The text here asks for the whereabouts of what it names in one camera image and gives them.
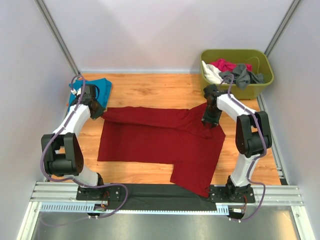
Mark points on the white t shirt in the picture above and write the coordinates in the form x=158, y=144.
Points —
x=212, y=73

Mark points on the left aluminium corner post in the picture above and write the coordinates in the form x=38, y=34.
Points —
x=57, y=35

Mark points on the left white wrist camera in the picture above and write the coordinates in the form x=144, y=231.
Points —
x=76, y=92

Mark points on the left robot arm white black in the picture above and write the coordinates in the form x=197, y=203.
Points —
x=62, y=158

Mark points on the folded blue t shirt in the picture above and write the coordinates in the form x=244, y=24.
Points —
x=102, y=93

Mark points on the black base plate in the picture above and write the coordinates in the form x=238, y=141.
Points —
x=162, y=197

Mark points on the pink t shirt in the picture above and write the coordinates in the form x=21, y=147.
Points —
x=221, y=66

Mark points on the aluminium frame rail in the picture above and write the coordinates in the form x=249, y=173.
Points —
x=54, y=213

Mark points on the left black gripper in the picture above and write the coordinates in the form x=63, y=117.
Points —
x=99, y=112

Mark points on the aluminium corner post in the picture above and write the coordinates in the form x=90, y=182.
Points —
x=282, y=26
x=57, y=35

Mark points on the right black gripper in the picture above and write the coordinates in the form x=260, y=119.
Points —
x=213, y=122

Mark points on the grey t shirt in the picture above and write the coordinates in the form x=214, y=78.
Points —
x=241, y=77

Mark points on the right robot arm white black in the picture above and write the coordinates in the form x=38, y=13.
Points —
x=252, y=136

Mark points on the olive green plastic bin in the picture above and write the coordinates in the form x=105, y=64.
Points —
x=256, y=58

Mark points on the right aluminium corner post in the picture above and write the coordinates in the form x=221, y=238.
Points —
x=282, y=26

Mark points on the dark red t shirt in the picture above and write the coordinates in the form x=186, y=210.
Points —
x=164, y=136

